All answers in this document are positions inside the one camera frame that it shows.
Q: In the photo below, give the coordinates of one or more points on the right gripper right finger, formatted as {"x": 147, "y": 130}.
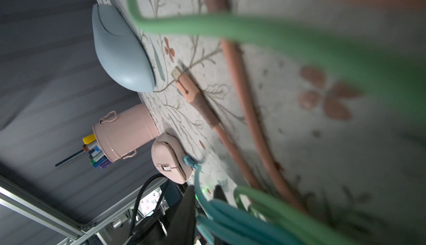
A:
{"x": 219, "y": 193}

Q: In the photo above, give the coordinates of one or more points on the pink wireless mouse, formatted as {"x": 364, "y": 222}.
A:
{"x": 168, "y": 158}

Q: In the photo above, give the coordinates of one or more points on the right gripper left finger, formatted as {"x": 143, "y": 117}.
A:
{"x": 181, "y": 228}

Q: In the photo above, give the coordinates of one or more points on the pink pen cup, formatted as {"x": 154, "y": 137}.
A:
{"x": 118, "y": 136}

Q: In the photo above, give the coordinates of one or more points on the light blue wireless mouse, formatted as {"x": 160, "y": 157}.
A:
{"x": 119, "y": 51}

